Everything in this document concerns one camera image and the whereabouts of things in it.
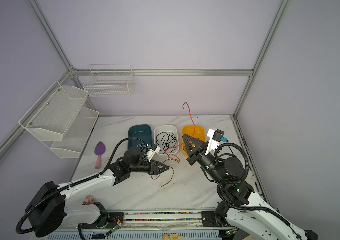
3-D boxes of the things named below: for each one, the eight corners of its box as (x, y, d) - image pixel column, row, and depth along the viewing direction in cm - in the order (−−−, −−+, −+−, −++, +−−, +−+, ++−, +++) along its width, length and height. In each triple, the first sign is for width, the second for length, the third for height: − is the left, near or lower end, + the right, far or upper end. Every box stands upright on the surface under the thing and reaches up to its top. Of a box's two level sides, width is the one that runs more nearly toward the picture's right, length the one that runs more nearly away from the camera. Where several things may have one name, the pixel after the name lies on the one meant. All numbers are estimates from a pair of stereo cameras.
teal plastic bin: (127, 148, 104) (124, 142, 99) (131, 130, 114) (129, 124, 109) (151, 148, 104) (150, 142, 99) (153, 130, 114) (152, 124, 109)
